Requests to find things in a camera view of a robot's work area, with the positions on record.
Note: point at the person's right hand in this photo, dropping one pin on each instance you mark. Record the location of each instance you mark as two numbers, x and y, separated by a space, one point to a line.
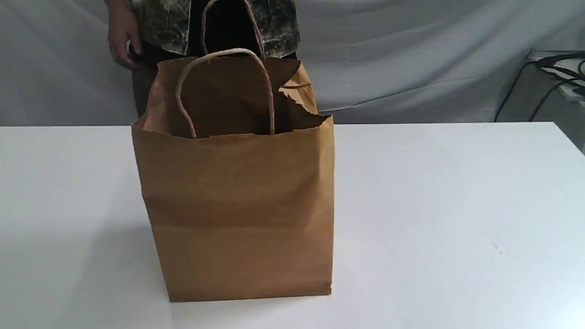
123 33

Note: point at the brown paper bag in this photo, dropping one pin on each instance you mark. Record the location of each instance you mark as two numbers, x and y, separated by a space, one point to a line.
237 172

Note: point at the person in camouflage jacket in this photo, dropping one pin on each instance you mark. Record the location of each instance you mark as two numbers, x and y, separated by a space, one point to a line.
172 29

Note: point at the white draped backdrop cloth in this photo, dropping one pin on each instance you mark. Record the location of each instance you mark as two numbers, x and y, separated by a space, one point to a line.
394 61

